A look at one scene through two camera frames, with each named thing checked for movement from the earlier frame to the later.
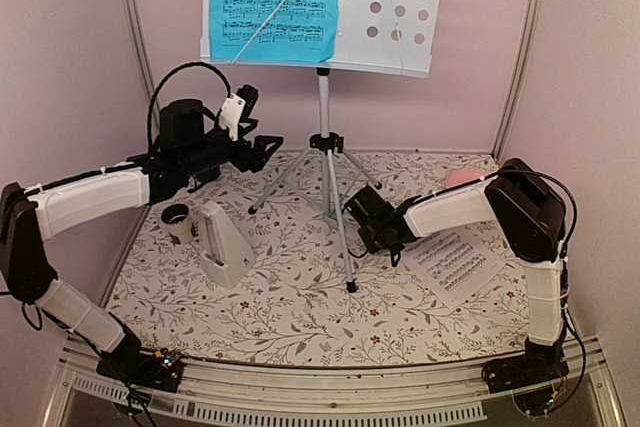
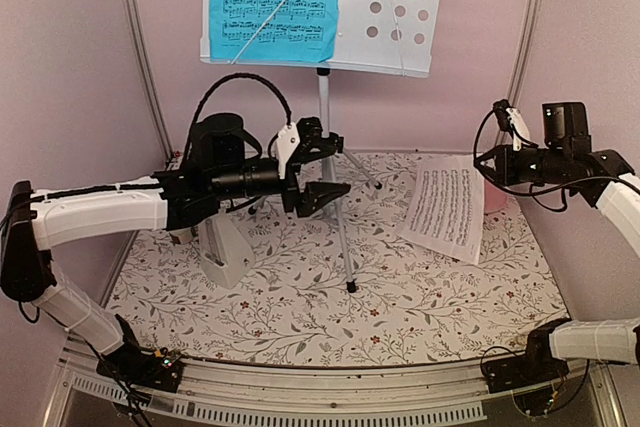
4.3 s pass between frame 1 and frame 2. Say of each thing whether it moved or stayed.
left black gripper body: moved
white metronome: stayed
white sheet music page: moved
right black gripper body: moved
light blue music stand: stayed
